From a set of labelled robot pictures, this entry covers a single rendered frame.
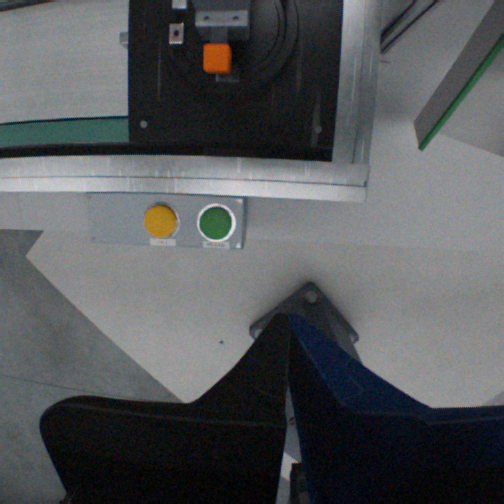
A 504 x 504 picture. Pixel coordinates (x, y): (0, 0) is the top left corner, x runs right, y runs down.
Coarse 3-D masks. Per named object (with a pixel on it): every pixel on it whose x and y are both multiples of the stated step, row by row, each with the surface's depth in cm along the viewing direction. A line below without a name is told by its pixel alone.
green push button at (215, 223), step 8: (216, 208) 34; (208, 216) 34; (216, 216) 34; (224, 216) 34; (200, 224) 34; (208, 224) 34; (216, 224) 34; (224, 224) 34; (208, 232) 35; (216, 232) 35; (224, 232) 35
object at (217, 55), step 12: (216, 36) 20; (228, 36) 21; (204, 48) 20; (216, 48) 20; (228, 48) 20; (204, 60) 20; (216, 60) 20; (228, 60) 20; (216, 72) 21; (228, 72) 21
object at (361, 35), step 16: (352, 0) 27; (368, 0) 27; (352, 16) 28; (368, 16) 28; (352, 32) 29; (368, 32) 28; (352, 48) 29; (368, 48) 29; (352, 64) 30; (368, 64) 30; (352, 80) 30; (368, 80) 30; (352, 96) 31; (368, 96) 31; (352, 112) 32; (368, 112) 31; (336, 128) 32; (352, 128) 32; (368, 128) 32; (336, 144) 32; (352, 144) 33; (368, 144) 32; (320, 160) 40; (336, 160) 33; (352, 160) 34; (368, 160) 33
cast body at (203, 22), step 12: (192, 0) 19; (204, 0) 19; (216, 0) 19; (228, 0) 19; (240, 0) 19; (204, 12) 21; (216, 12) 21; (228, 12) 21; (240, 12) 21; (204, 24) 21; (216, 24) 21; (228, 24) 21; (240, 24) 21; (204, 36) 23; (240, 36) 23
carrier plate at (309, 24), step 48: (144, 0) 27; (336, 0) 27; (144, 48) 29; (336, 48) 28; (144, 96) 30; (192, 96) 30; (288, 96) 30; (336, 96) 30; (240, 144) 33; (288, 144) 32
